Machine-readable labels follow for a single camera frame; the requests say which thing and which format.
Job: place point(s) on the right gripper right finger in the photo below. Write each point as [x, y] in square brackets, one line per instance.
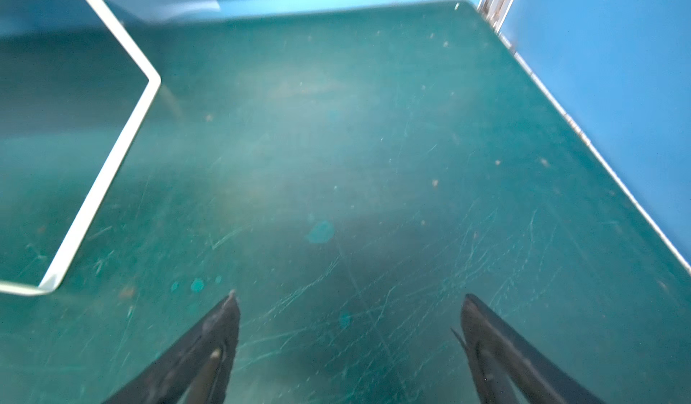
[502, 362]

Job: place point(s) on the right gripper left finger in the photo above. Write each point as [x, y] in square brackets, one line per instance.
[196, 368]

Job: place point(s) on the wooden two-tier shelf white frame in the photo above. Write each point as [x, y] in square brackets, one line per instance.
[37, 80]

